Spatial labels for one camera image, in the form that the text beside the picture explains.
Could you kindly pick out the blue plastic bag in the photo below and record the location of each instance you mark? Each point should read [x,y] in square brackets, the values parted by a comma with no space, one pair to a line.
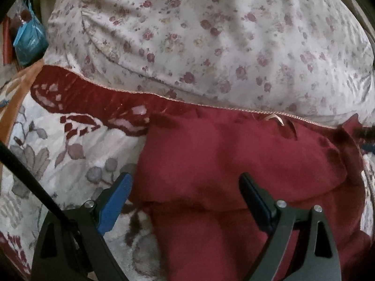
[29,41]

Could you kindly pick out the orange-brown blanket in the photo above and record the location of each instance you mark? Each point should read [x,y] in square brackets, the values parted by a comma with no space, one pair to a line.
[17,105]

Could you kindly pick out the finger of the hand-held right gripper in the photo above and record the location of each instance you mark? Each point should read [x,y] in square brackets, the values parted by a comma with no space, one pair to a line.
[364,133]

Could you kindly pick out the red-brown wooden furniture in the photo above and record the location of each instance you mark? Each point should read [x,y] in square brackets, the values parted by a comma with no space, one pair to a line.
[7,41]

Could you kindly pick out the dark red garment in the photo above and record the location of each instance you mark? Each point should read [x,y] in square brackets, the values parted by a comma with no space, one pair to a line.
[219,158]

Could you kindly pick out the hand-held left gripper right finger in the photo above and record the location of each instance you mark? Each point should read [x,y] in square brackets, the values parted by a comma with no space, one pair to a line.
[257,202]

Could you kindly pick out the red-bordered leaf print blanket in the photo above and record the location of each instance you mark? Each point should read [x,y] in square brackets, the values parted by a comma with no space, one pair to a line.
[73,152]

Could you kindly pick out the beige curtain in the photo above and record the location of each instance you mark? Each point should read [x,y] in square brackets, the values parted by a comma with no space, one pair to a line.
[47,3]

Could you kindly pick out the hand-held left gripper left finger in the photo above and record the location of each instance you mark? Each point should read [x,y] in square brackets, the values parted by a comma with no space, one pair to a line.
[115,202]

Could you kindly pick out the floral white pillow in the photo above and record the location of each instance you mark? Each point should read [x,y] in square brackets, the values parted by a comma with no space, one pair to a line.
[205,35]

